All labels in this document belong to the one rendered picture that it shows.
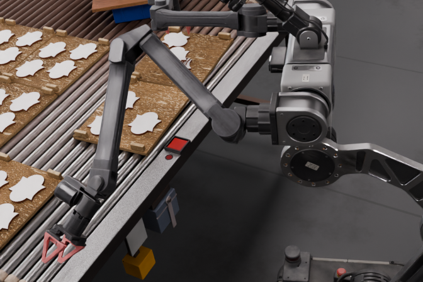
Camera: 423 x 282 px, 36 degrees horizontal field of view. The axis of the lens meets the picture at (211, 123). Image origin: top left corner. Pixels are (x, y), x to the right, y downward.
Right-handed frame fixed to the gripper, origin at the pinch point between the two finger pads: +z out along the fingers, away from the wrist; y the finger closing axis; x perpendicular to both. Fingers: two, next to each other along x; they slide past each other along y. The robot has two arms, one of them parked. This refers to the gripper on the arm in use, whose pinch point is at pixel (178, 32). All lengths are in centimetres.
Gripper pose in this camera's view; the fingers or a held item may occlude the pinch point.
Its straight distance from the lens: 289.2
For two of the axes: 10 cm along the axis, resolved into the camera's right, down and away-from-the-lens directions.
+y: -9.6, -0.4, 2.7
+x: -2.3, 6.5, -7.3
